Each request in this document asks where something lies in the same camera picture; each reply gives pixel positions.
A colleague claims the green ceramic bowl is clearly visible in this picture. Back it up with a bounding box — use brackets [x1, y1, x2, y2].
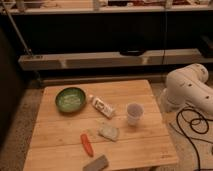
[55, 87, 86, 113]

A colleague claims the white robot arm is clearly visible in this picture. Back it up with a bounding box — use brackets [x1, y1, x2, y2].
[161, 63, 213, 115]

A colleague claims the white squeeze tube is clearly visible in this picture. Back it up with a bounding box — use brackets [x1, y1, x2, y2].
[89, 95, 114, 119]

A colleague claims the translucent plastic cup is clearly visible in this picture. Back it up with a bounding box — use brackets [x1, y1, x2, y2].
[127, 103, 144, 126]

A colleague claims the black round object on shelf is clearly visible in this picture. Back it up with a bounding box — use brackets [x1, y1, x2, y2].
[119, 49, 146, 56]

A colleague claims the wooden table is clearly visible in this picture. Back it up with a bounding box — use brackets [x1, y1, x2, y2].
[24, 80, 178, 171]

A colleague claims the orange carrot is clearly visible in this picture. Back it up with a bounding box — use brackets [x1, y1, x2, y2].
[80, 134, 94, 157]

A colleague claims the grey sponge block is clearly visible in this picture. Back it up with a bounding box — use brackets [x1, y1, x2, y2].
[83, 155, 109, 171]

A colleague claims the long grey shelf beam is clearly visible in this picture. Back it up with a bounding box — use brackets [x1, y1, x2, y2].
[18, 49, 213, 71]

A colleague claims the upper shelf board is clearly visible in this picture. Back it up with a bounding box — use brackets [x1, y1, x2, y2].
[0, 0, 213, 15]

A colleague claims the diagonal metal pole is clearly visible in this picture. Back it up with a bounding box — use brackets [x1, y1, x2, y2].
[0, 3, 44, 88]

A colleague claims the black cable on floor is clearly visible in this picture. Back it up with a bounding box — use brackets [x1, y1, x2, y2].
[169, 105, 213, 171]

